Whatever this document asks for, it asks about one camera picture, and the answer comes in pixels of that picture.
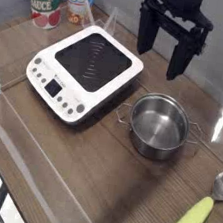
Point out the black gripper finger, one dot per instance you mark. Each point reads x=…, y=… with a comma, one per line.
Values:
x=148, y=30
x=189, y=45

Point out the white and black induction stove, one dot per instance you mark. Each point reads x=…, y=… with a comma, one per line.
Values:
x=80, y=73

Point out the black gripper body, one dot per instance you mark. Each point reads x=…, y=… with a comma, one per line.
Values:
x=180, y=18

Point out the spoon with green handle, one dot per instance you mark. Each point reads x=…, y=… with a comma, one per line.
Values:
x=201, y=210

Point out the clear acrylic corner bracket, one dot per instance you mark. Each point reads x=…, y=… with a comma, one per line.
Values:
x=107, y=23

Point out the silver pot with handles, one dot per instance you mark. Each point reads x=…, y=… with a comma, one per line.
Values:
x=159, y=126

